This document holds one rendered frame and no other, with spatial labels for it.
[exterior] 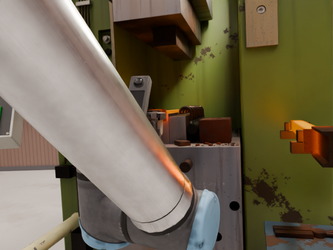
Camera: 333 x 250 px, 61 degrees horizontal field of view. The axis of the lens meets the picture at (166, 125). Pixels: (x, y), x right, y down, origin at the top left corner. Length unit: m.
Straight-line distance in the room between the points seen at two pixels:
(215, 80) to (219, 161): 0.60
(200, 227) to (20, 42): 0.27
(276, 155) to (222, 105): 0.41
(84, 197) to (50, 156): 4.99
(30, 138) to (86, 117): 5.35
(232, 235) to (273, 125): 0.35
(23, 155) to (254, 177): 5.06
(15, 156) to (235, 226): 5.24
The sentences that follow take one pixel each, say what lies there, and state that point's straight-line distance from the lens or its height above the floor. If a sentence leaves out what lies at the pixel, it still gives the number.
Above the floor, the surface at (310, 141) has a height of 0.96.
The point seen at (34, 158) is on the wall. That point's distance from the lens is 5.59.
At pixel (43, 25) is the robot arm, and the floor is 1.07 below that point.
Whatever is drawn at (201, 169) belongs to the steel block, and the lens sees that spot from 0.73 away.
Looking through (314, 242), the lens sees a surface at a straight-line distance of 0.77.
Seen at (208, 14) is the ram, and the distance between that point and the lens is 1.16.
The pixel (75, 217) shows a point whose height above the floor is 0.64.
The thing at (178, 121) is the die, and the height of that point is 0.98.
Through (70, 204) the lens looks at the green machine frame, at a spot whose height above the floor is 0.67.
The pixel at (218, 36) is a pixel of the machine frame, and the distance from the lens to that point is 1.28.
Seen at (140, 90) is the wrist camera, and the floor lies 1.06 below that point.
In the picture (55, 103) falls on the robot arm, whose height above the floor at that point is 1.02.
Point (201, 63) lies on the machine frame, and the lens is 1.27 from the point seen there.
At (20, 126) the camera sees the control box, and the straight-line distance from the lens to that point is 0.92.
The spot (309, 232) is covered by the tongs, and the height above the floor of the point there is 0.71.
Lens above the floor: 1.02
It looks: 4 degrees down
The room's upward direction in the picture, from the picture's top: 3 degrees counter-clockwise
